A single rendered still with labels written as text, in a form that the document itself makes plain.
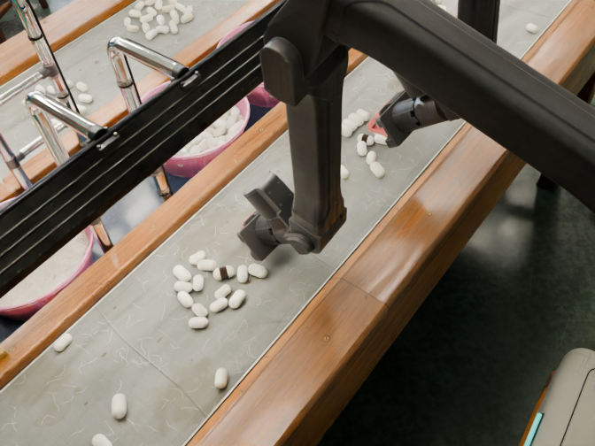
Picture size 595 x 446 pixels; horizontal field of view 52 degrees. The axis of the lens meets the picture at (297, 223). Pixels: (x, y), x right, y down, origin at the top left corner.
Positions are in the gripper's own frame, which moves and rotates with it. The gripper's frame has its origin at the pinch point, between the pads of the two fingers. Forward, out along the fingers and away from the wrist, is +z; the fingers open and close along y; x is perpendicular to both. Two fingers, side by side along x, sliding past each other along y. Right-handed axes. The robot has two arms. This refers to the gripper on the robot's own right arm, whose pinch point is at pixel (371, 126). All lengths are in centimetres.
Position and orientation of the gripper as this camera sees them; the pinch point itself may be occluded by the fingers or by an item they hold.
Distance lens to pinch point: 120.9
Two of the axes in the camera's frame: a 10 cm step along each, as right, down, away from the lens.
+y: -6.2, 6.4, -4.6
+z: -5.5, 0.7, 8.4
